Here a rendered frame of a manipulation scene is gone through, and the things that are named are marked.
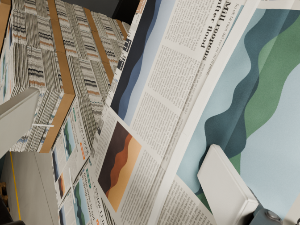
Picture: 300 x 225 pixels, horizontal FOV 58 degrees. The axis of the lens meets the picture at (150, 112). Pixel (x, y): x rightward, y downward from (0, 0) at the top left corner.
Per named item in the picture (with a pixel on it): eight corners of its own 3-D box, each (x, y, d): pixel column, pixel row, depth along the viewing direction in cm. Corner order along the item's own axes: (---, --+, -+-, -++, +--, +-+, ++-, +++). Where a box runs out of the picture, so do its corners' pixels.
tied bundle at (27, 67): (50, 154, 128) (-6, 152, 115) (44, 110, 146) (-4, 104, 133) (77, 96, 108) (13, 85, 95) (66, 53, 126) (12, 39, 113)
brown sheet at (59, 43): (43, 109, 146) (35, 108, 144) (39, 75, 164) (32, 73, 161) (65, 52, 125) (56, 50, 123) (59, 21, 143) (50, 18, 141)
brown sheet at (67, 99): (48, 153, 127) (39, 153, 125) (43, 110, 146) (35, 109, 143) (75, 95, 107) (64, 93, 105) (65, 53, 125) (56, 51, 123)
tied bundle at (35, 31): (44, 110, 146) (-4, 104, 133) (41, 75, 164) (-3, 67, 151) (67, 54, 126) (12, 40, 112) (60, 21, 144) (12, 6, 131)
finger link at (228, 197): (247, 199, 14) (260, 203, 14) (211, 142, 21) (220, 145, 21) (223, 244, 15) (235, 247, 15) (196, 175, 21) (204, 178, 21)
